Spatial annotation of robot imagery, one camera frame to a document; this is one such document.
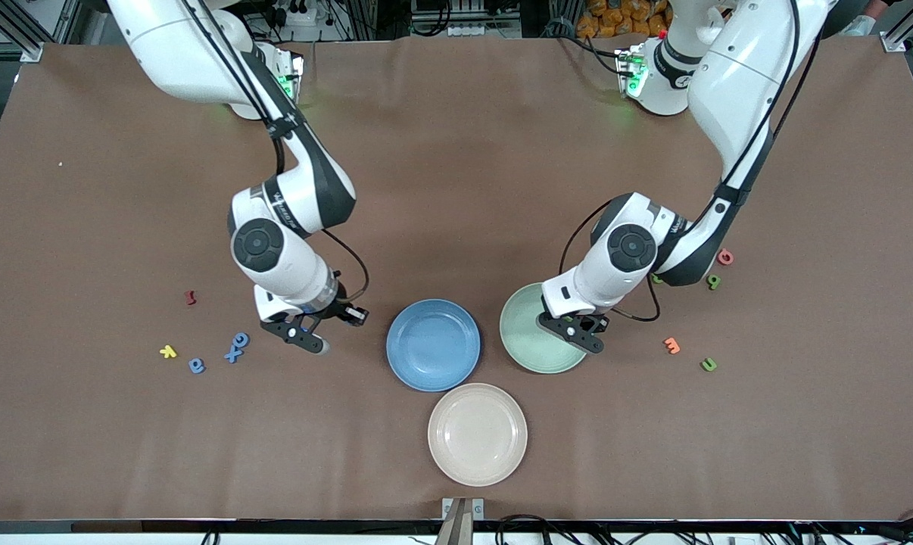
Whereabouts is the pale green round plate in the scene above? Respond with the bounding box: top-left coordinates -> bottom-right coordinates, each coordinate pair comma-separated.
500,282 -> 590,375

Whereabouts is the beige round plate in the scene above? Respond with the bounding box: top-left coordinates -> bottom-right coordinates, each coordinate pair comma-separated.
428,383 -> 528,487

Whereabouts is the blue round plate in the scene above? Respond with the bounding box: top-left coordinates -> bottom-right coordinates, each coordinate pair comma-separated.
387,299 -> 481,393

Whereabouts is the black table edge rail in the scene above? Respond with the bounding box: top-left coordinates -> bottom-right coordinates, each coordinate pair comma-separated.
0,519 -> 913,536

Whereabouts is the orange packaged goods bag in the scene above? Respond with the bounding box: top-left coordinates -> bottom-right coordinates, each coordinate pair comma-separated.
576,0 -> 671,39

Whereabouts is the aluminium frame post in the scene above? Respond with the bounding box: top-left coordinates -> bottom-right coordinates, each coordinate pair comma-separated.
0,0 -> 45,63
880,0 -> 913,54

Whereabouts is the brown table cover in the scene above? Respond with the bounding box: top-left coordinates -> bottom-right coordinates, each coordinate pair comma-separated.
0,34 -> 913,523

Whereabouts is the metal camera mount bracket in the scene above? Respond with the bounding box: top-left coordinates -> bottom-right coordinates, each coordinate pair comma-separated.
441,497 -> 485,545

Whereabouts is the white power strip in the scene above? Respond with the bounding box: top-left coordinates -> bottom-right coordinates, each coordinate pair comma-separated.
279,0 -> 318,28

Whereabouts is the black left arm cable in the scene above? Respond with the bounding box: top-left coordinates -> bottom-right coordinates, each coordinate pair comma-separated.
559,0 -> 821,325

